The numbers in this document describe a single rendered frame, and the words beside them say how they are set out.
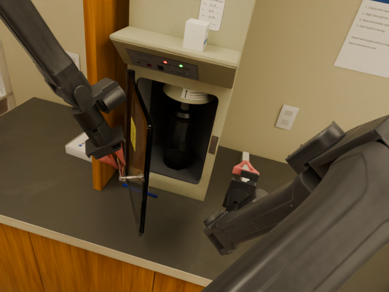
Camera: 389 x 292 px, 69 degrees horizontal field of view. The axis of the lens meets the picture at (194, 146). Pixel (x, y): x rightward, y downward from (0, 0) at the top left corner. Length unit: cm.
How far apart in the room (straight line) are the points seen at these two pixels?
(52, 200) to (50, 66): 59
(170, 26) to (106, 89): 26
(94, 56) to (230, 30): 37
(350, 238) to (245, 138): 122
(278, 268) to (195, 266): 74
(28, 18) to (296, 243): 54
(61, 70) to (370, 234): 56
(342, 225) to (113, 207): 90
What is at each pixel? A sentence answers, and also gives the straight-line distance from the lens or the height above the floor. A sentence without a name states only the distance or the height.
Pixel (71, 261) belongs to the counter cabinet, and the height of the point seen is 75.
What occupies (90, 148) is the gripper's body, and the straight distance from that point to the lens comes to 76.
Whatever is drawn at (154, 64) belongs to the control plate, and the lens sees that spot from 80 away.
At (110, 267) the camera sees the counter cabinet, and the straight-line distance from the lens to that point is 109.
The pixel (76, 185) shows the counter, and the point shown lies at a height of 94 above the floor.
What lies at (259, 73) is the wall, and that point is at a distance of 127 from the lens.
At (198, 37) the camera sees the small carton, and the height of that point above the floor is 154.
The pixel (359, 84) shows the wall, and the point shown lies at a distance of 134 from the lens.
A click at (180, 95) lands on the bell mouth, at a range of 90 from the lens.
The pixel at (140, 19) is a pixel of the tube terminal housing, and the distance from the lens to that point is 85.
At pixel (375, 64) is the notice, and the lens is 133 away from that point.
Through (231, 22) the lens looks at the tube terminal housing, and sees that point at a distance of 79.
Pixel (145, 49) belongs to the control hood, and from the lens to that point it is 75.
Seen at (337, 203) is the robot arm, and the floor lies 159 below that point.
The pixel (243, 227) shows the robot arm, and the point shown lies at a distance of 50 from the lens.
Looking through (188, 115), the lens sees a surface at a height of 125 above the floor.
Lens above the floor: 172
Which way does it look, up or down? 35 degrees down
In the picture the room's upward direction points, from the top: 11 degrees clockwise
